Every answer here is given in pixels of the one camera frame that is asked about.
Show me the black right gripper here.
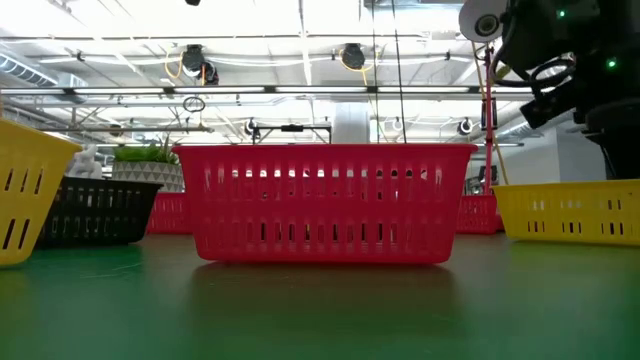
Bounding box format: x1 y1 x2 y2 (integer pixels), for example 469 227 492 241
574 97 640 181

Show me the yellow slotted plastic basket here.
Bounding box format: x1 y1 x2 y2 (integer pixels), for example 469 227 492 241
0 117 84 269
491 178 640 247

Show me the red slotted plastic basket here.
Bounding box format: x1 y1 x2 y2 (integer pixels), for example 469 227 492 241
455 193 505 235
145 191 194 235
172 143 479 265

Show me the black slotted plastic basket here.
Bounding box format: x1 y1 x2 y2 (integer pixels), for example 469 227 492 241
35 175 165 250

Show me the red desk lamp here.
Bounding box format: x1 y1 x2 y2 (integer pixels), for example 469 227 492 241
458 0 509 197

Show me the overhead LED light bar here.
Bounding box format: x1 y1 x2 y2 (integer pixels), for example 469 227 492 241
0 84 534 97

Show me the potted plant, patterned grey pot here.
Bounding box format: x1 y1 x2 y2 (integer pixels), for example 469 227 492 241
110 137 186 194

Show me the white figurine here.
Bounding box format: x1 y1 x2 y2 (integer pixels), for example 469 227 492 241
65 143 105 180

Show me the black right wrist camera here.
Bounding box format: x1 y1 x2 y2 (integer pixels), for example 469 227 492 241
519 82 584 130

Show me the yellow cord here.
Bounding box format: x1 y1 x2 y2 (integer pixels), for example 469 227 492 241
471 41 510 187

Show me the black ceiling cord reel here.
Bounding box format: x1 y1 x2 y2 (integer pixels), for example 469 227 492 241
179 43 220 86
340 42 366 71

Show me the black distant camera frame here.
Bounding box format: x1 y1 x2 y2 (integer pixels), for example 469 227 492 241
251 122 334 146

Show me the silver ventilation duct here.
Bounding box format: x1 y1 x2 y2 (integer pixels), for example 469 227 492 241
0 52 89 91

